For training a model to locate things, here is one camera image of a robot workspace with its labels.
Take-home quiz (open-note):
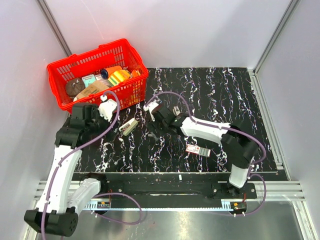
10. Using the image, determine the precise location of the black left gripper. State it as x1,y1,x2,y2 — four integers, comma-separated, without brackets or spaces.
86,103,121,142

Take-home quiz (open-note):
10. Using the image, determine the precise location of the beige black stapler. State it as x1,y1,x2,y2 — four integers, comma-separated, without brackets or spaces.
119,118,139,136

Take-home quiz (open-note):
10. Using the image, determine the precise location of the red white staple box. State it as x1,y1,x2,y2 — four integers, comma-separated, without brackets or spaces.
186,144,211,157

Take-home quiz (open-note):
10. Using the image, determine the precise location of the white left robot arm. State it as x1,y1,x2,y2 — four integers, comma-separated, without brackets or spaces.
24,99,119,237

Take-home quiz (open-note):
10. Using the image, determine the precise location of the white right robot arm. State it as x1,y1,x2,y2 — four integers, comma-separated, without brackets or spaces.
143,102,259,198

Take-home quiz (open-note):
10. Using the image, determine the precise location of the brown cardboard box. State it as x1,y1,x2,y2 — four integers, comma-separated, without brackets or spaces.
73,80,110,101

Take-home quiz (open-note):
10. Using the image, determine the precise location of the teal white card box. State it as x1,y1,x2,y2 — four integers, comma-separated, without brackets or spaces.
81,74,96,88

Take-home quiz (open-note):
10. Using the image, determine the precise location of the brown round pouch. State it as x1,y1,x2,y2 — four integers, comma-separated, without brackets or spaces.
65,77,86,98

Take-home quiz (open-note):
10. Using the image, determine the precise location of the yellow green box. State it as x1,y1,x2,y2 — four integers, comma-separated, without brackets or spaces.
107,69,131,86

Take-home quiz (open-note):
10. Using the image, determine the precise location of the orange cylinder can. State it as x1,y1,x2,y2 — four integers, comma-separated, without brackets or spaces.
100,65,123,79

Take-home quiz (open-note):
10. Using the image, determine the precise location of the orange snack packet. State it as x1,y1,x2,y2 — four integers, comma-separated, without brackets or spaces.
130,70,141,79

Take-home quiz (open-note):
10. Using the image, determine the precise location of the red plastic shopping basket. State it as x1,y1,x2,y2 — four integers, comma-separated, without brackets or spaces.
47,38,149,113

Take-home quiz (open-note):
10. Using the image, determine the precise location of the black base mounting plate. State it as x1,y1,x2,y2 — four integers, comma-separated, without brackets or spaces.
102,172,257,200

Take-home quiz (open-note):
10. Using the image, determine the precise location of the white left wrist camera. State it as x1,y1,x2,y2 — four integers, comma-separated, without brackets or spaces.
98,95,117,122

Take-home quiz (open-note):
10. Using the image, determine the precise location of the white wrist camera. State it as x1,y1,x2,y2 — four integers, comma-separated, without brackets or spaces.
143,101,159,122
98,95,117,122

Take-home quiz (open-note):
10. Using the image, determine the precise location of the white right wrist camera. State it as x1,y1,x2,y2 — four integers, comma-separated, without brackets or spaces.
143,101,159,122

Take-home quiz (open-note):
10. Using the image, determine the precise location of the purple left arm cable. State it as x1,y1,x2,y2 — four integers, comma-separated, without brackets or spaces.
40,90,143,240

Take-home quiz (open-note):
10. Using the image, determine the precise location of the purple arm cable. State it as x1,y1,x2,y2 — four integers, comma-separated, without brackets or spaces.
40,90,143,240
146,91,268,216

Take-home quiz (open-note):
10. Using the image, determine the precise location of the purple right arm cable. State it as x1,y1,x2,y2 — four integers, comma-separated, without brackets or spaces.
146,91,268,216

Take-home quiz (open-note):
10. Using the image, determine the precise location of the aluminium frame rail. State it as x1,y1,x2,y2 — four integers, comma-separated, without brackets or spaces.
33,181,307,212

